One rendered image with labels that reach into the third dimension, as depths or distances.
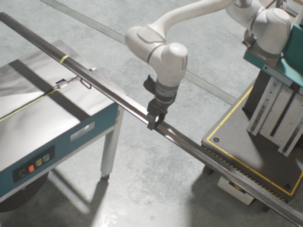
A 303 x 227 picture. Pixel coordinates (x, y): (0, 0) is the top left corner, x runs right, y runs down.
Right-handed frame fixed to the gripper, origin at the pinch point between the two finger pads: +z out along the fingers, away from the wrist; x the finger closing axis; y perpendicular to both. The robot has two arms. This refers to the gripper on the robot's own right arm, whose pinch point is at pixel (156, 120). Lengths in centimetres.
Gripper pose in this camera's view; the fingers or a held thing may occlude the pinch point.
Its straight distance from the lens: 176.1
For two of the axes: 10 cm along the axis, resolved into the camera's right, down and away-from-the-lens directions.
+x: 5.8, -4.9, 6.5
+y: 7.9, 5.4, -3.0
